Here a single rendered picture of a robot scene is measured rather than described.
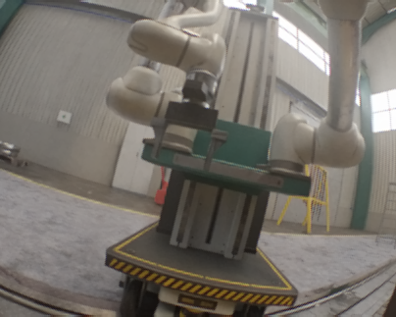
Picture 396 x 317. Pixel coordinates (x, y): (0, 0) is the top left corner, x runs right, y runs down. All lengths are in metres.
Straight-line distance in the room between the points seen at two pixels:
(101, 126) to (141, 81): 5.50
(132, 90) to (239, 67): 0.64
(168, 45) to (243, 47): 0.78
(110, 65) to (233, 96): 6.08
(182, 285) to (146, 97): 0.65
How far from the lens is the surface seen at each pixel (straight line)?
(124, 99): 0.76
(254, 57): 1.24
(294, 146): 0.80
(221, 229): 0.97
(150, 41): 0.55
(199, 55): 0.55
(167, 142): 0.74
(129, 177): 5.52
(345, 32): 0.59
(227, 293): 0.68
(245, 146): 0.91
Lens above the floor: 0.61
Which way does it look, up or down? 8 degrees up
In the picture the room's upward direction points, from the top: 14 degrees clockwise
